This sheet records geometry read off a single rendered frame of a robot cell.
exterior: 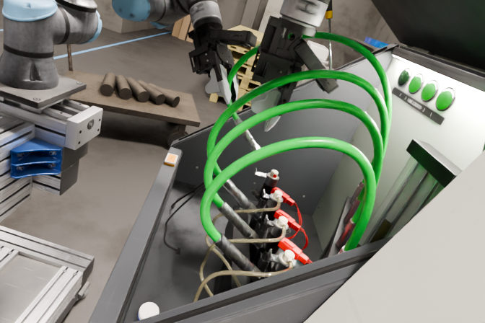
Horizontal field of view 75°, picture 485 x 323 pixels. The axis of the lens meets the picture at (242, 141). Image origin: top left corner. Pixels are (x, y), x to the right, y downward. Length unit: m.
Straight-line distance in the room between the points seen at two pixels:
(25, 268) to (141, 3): 1.21
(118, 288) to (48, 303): 0.90
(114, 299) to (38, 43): 0.69
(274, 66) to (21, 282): 1.32
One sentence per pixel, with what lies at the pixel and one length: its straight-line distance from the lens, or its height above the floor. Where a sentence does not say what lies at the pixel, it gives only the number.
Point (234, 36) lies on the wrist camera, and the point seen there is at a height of 1.35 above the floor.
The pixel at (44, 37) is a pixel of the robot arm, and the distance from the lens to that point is 1.03.
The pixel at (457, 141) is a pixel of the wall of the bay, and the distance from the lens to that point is 0.71.
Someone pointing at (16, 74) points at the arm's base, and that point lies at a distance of 1.05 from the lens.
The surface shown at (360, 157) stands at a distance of 0.42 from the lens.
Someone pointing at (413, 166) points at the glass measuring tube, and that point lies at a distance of 0.74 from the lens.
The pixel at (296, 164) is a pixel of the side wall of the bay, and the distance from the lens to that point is 1.06.
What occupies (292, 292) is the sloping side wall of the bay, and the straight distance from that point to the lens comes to 0.40.
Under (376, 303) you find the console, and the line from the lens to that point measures 0.35.
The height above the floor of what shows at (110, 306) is 0.95.
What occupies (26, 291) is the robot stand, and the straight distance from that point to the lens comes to 1.57.
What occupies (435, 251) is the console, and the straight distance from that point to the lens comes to 0.32.
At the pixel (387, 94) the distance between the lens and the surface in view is 0.70.
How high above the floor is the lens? 1.44
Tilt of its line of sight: 24 degrees down
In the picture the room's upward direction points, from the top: 19 degrees clockwise
